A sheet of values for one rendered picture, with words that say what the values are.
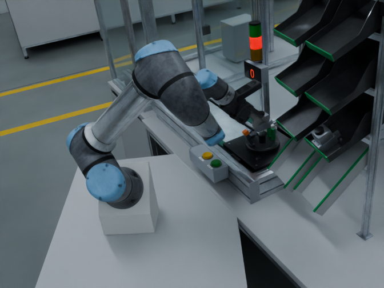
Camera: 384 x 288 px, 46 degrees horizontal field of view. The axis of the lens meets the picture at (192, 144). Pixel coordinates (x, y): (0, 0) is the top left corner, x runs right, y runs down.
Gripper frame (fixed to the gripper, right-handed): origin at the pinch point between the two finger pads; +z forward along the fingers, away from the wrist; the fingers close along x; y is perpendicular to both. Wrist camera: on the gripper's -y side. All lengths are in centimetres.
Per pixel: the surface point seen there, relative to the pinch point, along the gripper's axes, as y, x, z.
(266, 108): -5.5, -17.9, 16.2
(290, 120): -3.4, 23.3, -10.5
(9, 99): 131, -376, 32
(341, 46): -24, 46, -35
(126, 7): -6, -82, -38
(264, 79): -13.7, -12.9, 1.0
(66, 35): 43, -492, 83
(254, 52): -19.7, -17.5, -8.4
